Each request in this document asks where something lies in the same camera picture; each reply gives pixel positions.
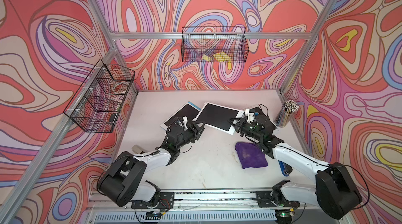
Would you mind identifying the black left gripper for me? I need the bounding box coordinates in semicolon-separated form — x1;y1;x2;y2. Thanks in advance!
174;121;206;152

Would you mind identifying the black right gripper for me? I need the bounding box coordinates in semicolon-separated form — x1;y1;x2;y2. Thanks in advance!
227;116;263;141

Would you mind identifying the blue white drawing tablet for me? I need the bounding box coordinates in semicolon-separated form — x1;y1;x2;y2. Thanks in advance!
160;102;201;130

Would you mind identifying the purple microfiber cloth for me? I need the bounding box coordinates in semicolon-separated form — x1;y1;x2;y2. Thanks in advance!
235;142;268;169

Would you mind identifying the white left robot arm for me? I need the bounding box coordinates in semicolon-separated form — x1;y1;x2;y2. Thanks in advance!
96;117;205;208

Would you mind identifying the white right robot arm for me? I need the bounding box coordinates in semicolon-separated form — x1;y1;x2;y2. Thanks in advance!
228;112;362;220

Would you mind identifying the cup of coloured pencils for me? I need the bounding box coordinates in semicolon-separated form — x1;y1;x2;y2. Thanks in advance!
274;99;299;128

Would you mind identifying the blue black tape roll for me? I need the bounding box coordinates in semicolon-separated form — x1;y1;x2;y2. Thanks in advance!
278;161;293;177

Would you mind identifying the yellow cloth in basket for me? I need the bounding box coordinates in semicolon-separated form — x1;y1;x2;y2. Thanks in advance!
201;51;231;62

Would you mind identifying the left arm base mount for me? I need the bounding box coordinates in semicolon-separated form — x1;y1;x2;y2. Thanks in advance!
130;181;175;210

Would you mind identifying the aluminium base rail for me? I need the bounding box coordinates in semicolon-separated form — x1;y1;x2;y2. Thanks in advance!
80;188;353;224

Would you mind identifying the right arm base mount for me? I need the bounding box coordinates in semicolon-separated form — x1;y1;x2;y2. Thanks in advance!
252;180;300;209

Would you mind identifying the black wire basket back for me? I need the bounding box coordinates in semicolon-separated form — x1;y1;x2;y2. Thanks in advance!
181;25;249;63

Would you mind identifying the black wire basket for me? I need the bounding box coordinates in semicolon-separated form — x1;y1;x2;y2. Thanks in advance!
63;60;135;133
181;25;249;63

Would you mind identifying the black wire basket left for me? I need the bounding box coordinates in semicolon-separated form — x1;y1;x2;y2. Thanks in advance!
63;60;135;133

